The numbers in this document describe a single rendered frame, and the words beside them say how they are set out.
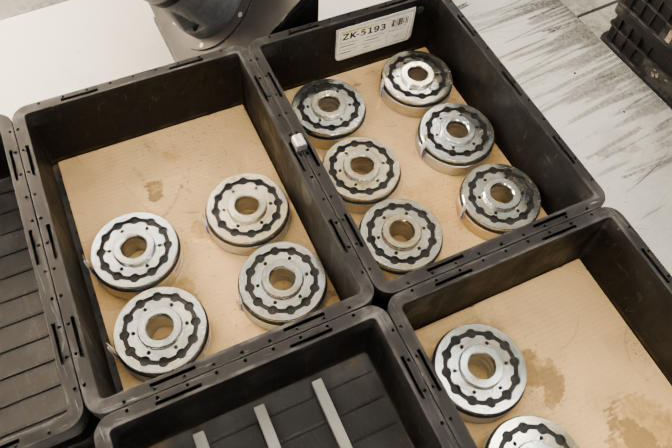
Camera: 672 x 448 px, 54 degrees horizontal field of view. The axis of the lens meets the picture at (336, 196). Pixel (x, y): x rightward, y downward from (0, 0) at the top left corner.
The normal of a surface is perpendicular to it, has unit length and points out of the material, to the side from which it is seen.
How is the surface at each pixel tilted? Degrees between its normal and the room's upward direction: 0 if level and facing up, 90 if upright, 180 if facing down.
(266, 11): 43
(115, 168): 0
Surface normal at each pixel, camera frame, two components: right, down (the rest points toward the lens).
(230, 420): 0.04, -0.54
